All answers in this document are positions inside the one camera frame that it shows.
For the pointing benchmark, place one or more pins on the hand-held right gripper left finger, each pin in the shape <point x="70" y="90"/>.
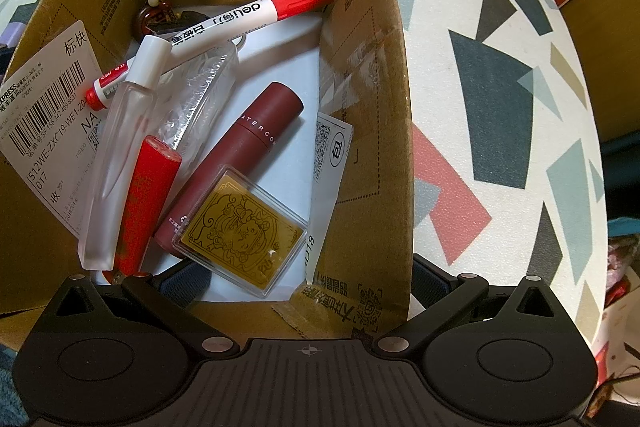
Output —
<point x="182" y="288"/>

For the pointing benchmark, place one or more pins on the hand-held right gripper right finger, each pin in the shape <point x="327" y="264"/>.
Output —
<point x="432" y="283"/>

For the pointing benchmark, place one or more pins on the gold card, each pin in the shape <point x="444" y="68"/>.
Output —
<point x="235" y="227"/>

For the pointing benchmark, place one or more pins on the red cylinder case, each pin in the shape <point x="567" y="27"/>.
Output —
<point x="145" y="197"/>

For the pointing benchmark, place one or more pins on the frosted glass spray bottle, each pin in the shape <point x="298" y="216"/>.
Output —
<point x="125" y="132"/>

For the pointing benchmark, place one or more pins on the dark red tube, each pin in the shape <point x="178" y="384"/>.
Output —
<point x="250" y="127"/>

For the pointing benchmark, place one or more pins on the brown cardboard box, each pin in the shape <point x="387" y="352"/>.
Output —
<point x="360" y="82"/>

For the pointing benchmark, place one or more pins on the clear plastic packet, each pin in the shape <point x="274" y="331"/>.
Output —
<point x="210" y="72"/>

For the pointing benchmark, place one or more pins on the white paper slip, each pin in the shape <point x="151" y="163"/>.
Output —
<point x="330" y="147"/>

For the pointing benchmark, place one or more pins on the crumpled plastic bag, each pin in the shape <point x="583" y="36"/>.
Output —
<point x="625" y="257"/>

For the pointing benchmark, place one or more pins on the white barcode shipping label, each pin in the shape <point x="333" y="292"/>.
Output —
<point x="50" y="107"/>

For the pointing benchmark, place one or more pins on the purple box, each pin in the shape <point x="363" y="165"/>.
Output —
<point x="7" y="36"/>

